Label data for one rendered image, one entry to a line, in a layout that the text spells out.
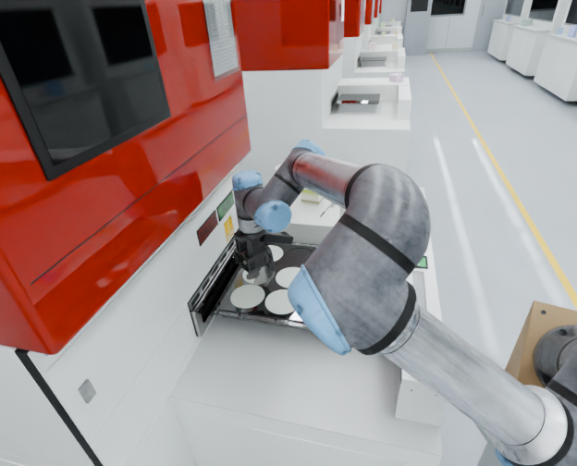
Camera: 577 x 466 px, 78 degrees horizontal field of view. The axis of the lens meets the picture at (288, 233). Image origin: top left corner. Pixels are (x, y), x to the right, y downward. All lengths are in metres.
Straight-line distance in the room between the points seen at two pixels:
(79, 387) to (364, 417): 0.58
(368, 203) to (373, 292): 0.11
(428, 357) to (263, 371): 0.56
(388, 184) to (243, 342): 0.71
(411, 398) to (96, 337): 0.63
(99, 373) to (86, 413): 0.07
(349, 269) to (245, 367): 0.62
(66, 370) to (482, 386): 0.61
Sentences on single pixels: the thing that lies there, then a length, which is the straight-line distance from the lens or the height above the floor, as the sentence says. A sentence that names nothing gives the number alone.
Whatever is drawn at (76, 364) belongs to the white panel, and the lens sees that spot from 0.71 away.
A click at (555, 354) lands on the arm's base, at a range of 0.83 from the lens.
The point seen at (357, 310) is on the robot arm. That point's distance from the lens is 0.44.
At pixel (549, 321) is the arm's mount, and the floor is 1.05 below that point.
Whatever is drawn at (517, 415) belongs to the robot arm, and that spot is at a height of 1.13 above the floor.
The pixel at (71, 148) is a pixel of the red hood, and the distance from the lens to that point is 0.57.
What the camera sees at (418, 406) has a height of 0.88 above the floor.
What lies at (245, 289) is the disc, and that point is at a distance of 1.09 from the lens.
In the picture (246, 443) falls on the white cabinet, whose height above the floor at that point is 0.68.
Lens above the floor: 1.61
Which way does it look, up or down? 33 degrees down
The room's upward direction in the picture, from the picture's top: 4 degrees counter-clockwise
